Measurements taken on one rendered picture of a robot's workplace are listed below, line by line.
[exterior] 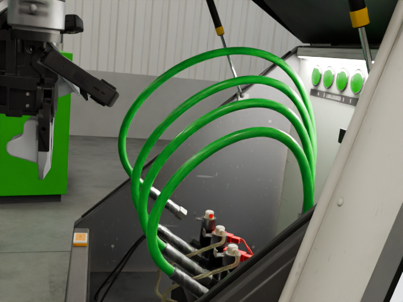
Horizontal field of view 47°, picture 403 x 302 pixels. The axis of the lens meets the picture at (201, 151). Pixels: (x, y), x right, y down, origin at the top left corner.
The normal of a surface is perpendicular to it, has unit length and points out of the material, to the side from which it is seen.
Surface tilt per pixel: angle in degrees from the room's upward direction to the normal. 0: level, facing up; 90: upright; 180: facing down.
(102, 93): 88
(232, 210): 90
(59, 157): 90
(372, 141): 76
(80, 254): 0
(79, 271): 0
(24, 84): 90
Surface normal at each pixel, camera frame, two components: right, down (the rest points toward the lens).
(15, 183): 0.41, 0.22
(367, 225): -0.92, -0.29
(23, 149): 0.21, 0.27
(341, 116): -0.97, -0.05
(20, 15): -0.23, 0.18
